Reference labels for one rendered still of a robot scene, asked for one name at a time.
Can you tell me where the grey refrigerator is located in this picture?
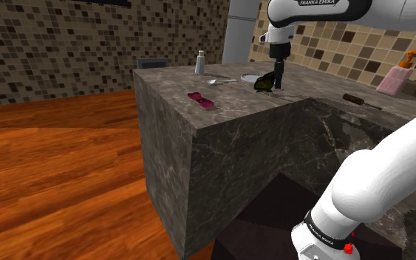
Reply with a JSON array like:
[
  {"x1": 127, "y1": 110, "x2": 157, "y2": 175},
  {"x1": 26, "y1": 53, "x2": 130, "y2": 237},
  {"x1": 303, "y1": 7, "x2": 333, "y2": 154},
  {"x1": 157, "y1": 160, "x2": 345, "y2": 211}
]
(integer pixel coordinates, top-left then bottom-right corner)
[{"x1": 221, "y1": 0, "x2": 263, "y2": 65}]

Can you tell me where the dark brown handled knife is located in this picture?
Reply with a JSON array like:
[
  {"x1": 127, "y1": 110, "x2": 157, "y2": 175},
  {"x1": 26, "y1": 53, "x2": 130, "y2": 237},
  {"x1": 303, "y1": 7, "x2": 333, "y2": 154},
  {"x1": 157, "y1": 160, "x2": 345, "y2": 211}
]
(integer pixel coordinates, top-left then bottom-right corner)
[{"x1": 341, "y1": 93, "x2": 383, "y2": 111}]

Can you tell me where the silver spoon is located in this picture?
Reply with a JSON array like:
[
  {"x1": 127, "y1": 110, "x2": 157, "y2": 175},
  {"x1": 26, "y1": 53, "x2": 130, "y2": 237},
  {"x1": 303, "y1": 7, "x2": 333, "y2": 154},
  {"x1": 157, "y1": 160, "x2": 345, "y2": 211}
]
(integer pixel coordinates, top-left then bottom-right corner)
[{"x1": 202, "y1": 78, "x2": 238, "y2": 86}]

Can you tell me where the dark robot stand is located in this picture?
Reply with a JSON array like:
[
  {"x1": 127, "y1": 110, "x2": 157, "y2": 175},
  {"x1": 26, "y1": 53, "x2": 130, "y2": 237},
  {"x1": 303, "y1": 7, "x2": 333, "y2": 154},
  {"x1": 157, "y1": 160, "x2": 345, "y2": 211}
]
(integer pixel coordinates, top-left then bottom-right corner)
[{"x1": 210, "y1": 172, "x2": 403, "y2": 260}]

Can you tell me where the white small bottle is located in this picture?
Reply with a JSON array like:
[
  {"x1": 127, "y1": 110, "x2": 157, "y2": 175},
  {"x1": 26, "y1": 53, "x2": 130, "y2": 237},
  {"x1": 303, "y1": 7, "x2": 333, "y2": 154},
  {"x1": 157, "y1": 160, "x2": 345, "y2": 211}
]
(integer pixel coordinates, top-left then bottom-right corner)
[{"x1": 194, "y1": 50, "x2": 206, "y2": 75}]

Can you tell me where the pink soap dispenser orange pump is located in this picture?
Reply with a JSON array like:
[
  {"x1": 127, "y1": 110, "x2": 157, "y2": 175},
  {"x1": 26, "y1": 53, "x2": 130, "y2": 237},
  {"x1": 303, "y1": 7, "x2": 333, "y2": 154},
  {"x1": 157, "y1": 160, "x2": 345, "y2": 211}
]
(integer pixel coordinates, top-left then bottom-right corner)
[{"x1": 375, "y1": 49, "x2": 416, "y2": 97}]

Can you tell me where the dark olive bowl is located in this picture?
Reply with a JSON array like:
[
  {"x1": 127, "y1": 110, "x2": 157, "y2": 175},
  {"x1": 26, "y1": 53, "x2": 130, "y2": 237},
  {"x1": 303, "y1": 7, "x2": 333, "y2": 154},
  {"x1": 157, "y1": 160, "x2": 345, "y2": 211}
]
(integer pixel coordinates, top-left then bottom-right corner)
[{"x1": 253, "y1": 70, "x2": 276, "y2": 93}]

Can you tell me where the magenta bow-shaped object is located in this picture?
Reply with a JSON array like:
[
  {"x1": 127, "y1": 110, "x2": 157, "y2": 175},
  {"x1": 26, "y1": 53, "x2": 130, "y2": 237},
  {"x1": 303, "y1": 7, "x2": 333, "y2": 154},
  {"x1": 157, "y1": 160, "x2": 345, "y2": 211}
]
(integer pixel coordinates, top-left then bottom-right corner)
[{"x1": 187, "y1": 92, "x2": 216, "y2": 109}]

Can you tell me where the dark grey framed box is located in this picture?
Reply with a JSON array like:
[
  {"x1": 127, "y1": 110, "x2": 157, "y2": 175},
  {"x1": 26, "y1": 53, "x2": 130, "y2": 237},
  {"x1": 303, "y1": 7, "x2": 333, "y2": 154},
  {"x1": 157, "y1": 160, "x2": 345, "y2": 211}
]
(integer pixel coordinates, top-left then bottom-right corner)
[{"x1": 136, "y1": 57, "x2": 171, "y2": 70}]

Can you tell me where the grey round plate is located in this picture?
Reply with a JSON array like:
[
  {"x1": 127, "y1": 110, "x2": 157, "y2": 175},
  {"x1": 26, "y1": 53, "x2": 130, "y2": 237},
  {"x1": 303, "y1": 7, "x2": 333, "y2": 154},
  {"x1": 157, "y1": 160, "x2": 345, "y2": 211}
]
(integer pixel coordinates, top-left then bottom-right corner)
[{"x1": 240, "y1": 72, "x2": 263, "y2": 83}]

